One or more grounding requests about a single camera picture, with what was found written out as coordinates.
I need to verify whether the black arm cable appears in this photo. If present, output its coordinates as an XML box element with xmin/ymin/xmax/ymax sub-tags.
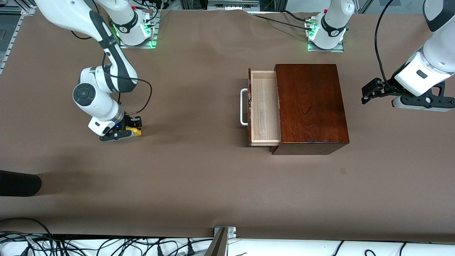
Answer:
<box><xmin>102</xmin><ymin>53</ymin><xmax>153</xmax><ymax>116</ymax></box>
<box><xmin>374</xmin><ymin>0</ymin><xmax>396</xmax><ymax>89</ymax></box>

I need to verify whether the metal equipment rack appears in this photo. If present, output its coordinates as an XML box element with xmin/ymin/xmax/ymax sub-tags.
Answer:
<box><xmin>178</xmin><ymin>0</ymin><xmax>285</xmax><ymax>12</ymax></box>

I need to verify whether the black ribbed cylinder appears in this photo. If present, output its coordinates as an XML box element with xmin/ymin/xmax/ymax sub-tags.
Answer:
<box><xmin>0</xmin><ymin>170</ymin><xmax>42</xmax><ymax>197</ymax></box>

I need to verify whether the short black cable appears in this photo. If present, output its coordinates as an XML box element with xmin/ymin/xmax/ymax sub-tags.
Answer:
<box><xmin>283</xmin><ymin>10</ymin><xmax>310</xmax><ymax>22</ymax></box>

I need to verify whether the long black cable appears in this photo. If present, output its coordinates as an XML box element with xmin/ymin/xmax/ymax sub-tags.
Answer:
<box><xmin>249</xmin><ymin>12</ymin><xmax>313</xmax><ymax>27</ymax></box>

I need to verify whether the brown table cover sheet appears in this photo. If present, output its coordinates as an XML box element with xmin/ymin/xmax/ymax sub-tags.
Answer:
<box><xmin>0</xmin><ymin>9</ymin><xmax>455</xmax><ymax>239</ymax></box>

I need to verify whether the wooden drawer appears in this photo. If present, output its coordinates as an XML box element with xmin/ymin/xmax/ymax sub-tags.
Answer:
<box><xmin>248</xmin><ymin>68</ymin><xmax>282</xmax><ymax>147</ymax></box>

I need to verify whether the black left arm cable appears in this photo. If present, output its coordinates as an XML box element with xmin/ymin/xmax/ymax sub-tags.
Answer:
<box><xmin>374</xmin><ymin>0</ymin><xmax>396</xmax><ymax>89</ymax></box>

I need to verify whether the aluminium extrusion rail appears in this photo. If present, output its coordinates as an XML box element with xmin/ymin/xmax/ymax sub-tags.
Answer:
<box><xmin>0</xmin><ymin>5</ymin><xmax>36</xmax><ymax>75</ymax></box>

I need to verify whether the silver metal bracket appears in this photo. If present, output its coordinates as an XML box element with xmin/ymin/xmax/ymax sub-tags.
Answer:
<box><xmin>213</xmin><ymin>226</ymin><xmax>237</xmax><ymax>239</ymax></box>

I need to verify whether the dark metal mounting post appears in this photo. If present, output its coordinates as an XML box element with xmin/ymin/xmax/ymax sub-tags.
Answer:
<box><xmin>204</xmin><ymin>228</ymin><xmax>228</xmax><ymax>256</ymax></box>

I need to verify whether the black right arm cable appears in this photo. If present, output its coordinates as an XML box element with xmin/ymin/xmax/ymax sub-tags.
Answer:
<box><xmin>102</xmin><ymin>53</ymin><xmax>153</xmax><ymax>116</ymax></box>

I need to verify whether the dark brown wooden cabinet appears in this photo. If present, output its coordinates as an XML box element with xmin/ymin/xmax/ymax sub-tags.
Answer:
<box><xmin>269</xmin><ymin>64</ymin><xmax>350</xmax><ymax>155</ymax></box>

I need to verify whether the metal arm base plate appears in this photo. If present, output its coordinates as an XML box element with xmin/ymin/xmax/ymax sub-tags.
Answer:
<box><xmin>307</xmin><ymin>39</ymin><xmax>344</xmax><ymax>53</ymax></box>
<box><xmin>119</xmin><ymin>21</ymin><xmax>159</xmax><ymax>49</ymax></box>

